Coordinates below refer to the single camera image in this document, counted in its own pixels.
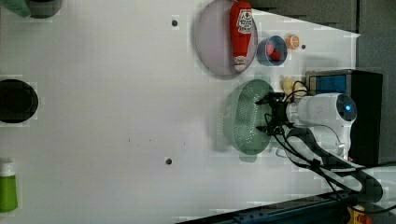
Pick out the mint green oval strainer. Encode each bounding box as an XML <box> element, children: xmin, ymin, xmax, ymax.
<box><xmin>219</xmin><ymin>79</ymin><xmax>274</xmax><ymax>163</ymax></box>

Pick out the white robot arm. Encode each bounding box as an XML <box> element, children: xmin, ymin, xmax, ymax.
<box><xmin>256</xmin><ymin>92</ymin><xmax>395</xmax><ymax>212</ymax></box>

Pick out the peeled banana toy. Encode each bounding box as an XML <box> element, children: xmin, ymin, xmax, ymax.
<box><xmin>281</xmin><ymin>77</ymin><xmax>308</xmax><ymax>97</ymax></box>

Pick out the blue bowl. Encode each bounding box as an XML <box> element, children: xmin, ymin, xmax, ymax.
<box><xmin>257</xmin><ymin>35</ymin><xmax>288</xmax><ymax>66</ymax></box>

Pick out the orange slice toy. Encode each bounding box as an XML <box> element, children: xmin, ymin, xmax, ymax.
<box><xmin>286</xmin><ymin>35</ymin><xmax>300</xmax><ymax>49</ymax></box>

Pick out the red ketchup bottle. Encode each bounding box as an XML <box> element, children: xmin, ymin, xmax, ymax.
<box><xmin>230</xmin><ymin>0</ymin><xmax>253</xmax><ymax>72</ymax></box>

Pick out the yellow red button box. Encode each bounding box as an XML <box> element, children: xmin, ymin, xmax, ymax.
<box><xmin>347</xmin><ymin>205</ymin><xmax>373</xmax><ymax>224</ymax></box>

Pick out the green white bottle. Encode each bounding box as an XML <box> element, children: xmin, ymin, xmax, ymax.
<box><xmin>0</xmin><ymin>158</ymin><xmax>18</xmax><ymax>213</ymax></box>

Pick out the red toy fruit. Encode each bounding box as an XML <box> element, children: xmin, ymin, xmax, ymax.
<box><xmin>270</xmin><ymin>50</ymin><xmax>280</xmax><ymax>61</ymax></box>

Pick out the blue metal frame rail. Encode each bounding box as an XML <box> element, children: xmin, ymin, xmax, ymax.
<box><xmin>177</xmin><ymin>192</ymin><xmax>357</xmax><ymax>224</ymax></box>

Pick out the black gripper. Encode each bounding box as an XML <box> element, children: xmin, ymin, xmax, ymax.
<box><xmin>256</xmin><ymin>92</ymin><xmax>289</xmax><ymax>135</ymax></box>

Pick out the black round container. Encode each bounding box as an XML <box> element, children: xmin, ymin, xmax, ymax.
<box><xmin>0</xmin><ymin>79</ymin><xmax>39</xmax><ymax>123</ymax></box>

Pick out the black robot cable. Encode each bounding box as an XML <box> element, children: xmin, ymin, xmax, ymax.
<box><xmin>263</xmin><ymin>79</ymin><xmax>396</xmax><ymax>216</ymax></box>

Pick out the dark cup top left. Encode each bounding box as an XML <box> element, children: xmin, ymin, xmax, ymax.
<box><xmin>0</xmin><ymin>0</ymin><xmax>64</xmax><ymax>19</ymax></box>

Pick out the grey round plate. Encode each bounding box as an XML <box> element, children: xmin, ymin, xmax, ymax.
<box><xmin>194</xmin><ymin>0</ymin><xmax>243</xmax><ymax>76</ymax></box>

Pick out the mint green mug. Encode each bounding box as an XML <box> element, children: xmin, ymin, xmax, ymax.
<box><xmin>276</xmin><ymin>147</ymin><xmax>288</xmax><ymax>159</ymax></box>

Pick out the black silver toaster oven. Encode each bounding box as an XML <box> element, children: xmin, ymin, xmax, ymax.
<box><xmin>305</xmin><ymin>69</ymin><xmax>383</xmax><ymax>165</ymax></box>

